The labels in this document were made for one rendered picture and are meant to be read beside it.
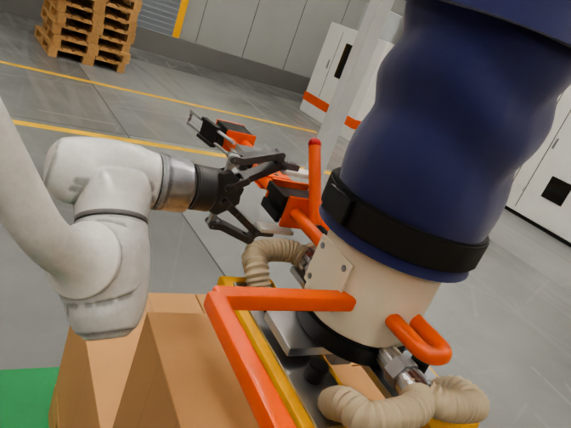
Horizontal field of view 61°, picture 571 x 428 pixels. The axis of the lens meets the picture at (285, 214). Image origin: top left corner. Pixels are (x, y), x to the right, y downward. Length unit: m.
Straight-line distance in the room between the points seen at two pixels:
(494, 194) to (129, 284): 0.47
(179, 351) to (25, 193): 0.47
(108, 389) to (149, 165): 0.78
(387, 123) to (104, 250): 0.38
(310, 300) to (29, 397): 1.63
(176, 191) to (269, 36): 10.64
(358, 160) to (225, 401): 0.47
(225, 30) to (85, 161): 10.20
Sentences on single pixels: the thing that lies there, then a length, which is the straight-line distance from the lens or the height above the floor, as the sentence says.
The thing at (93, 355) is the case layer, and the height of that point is 0.54.
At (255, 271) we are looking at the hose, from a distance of 0.77.
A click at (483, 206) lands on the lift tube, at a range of 0.61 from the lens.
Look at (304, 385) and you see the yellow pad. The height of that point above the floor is 1.13.
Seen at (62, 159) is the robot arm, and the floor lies 1.26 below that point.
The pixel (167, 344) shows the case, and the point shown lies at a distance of 0.93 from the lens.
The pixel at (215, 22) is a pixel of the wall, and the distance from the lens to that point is 10.75.
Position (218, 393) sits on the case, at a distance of 0.87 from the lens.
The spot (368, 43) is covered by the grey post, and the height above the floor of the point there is 1.55.
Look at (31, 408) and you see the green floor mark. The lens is 2.08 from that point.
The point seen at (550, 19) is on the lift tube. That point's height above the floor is 1.61.
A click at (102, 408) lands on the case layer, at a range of 1.36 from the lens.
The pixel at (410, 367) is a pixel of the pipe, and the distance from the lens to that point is 0.67.
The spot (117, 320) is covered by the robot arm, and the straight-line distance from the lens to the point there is 0.68.
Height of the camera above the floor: 1.53
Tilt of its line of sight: 21 degrees down
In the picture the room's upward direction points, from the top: 21 degrees clockwise
